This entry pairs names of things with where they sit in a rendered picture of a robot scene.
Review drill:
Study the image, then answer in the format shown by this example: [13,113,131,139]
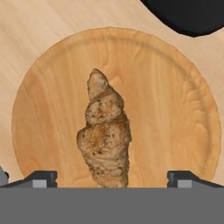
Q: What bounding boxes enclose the brown croissant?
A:
[76,68,133,189]

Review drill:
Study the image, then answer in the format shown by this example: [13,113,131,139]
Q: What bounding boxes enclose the round wooden cutting board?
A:
[11,26,221,189]

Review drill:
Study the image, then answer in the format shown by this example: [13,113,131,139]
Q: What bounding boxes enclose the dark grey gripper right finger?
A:
[166,170,224,189]

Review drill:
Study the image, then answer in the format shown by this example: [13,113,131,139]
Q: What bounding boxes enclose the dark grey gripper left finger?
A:
[2,171,58,189]

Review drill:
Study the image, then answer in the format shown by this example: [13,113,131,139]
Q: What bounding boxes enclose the small grey object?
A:
[0,165,11,187]

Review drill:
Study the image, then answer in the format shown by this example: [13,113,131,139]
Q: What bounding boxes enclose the black rounded object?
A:
[139,0,224,38]

